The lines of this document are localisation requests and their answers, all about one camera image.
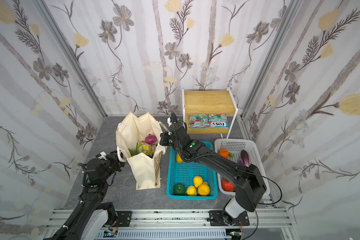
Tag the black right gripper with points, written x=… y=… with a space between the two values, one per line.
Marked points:
x=174 y=130

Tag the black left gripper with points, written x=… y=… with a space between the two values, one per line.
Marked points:
x=113 y=163

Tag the purple onion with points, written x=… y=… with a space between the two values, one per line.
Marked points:
x=151 y=139

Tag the cream floral grocery tote bag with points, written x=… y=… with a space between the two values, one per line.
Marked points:
x=134 y=129

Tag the green snack bag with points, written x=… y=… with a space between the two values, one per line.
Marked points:
x=142 y=147

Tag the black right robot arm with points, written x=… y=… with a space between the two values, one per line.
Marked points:
x=249 y=183

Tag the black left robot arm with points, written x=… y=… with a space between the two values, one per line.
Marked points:
x=91 y=213

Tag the green red candy bag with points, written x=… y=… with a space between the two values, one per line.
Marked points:
x=199 y=121

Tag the Fox's candy bag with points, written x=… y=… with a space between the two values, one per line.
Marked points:
x=218 y=121

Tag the yellow lemon top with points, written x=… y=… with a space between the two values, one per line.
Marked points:
x=178 y=158

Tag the yellow lemon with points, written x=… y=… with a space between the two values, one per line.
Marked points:
x=197 y=181
x=192 y=191
x=178 y=158

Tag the yellow lemon right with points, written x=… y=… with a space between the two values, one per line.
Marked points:
x=197 y=181

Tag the orange bell pepper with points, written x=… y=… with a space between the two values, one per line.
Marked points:
x=224 y=153

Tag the green avocado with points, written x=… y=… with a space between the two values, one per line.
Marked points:
x=179 y=190

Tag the yellow lemon middle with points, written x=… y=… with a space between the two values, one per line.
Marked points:
x=192 y=191

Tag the white wooden two-tier shelf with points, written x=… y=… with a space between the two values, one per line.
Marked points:
x=209 y=102

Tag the large yellow citrus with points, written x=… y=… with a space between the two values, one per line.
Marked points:
x=204 y=189

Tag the white plastic basket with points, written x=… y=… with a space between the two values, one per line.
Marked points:
x=235 y=146

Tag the red tomato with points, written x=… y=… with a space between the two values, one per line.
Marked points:
x=227 y=185

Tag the purple eggplant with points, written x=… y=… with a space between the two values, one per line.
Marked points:
x=244 y=159

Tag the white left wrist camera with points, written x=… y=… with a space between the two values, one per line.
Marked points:
x=102 y=156

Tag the aluminium mounting rail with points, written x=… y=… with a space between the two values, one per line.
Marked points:
x=264 y=224

